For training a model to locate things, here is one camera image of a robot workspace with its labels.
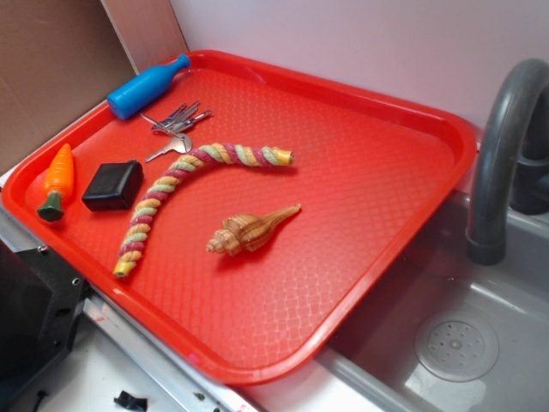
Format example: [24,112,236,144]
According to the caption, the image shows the brown striped spiral shell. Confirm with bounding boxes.
[206,203,301,257]

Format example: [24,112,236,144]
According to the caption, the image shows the red plastic tray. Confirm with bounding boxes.
[2,51,476,385]

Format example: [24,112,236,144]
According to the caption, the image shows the single silver key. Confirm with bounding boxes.
[145,133,192,162]

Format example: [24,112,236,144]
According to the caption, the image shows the silver key bunch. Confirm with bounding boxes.
[139,101,214,136]

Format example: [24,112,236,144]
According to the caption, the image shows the small black box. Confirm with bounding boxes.
[81,160,144,212]

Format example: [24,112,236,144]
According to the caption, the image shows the blue plastic toy bottle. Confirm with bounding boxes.
[106,55,190,120]

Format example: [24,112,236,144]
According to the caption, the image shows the grey curved faucet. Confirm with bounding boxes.
[466,58,548,265]

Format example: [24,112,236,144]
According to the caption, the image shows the orange toy carrot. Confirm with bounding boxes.
[37,143,75,222]

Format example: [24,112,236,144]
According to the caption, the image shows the grey plastic sink basin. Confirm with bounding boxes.
[318,192,548,411]

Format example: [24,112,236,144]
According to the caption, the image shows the round sink drain cover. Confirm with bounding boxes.
[414,312,499,383]

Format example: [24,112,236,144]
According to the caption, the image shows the small black plastic clip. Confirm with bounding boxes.
[113,391,148,412]

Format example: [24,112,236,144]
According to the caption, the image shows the brown cardboard panel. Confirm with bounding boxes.
[1,1,188,173]

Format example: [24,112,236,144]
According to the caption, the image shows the multicolour twisted rope toy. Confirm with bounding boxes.
[113,142,295,278]

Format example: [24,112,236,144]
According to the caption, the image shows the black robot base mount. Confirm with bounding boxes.
[1,244,88,411]

